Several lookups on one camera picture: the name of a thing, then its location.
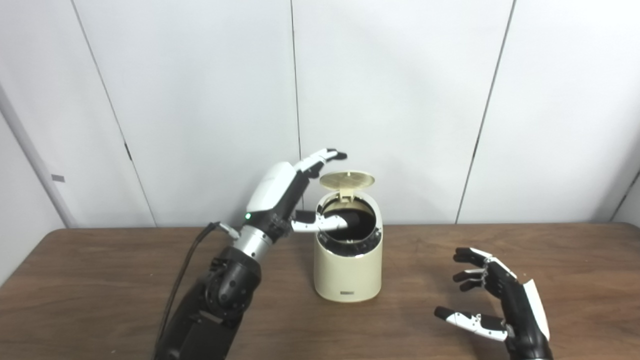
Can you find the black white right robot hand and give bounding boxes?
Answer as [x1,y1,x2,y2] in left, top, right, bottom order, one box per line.
[434,247,553,360]

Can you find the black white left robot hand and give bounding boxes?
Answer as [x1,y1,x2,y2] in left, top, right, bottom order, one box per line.
[245,148,351,241]

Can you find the cream-colored round bin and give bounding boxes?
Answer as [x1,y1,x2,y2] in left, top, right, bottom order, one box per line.
[313,171,384,303]

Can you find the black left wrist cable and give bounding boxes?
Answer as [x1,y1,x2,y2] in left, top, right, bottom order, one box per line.
[157,221,242,341]

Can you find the cream round bin lid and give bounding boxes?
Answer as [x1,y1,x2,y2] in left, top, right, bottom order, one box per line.
[319,171,376,202]

